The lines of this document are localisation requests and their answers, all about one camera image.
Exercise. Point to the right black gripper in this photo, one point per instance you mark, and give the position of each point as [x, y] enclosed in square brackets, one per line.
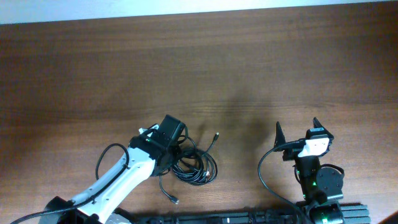
[292, 154]

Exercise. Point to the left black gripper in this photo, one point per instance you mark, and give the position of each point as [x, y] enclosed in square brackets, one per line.
[161, 170]

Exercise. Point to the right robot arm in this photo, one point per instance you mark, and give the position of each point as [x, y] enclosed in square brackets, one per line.
[321, 184]

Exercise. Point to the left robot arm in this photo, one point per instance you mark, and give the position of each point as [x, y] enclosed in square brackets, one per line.
[97, 203]

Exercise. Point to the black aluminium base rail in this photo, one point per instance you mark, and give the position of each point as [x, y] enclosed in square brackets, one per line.
[248, 216]

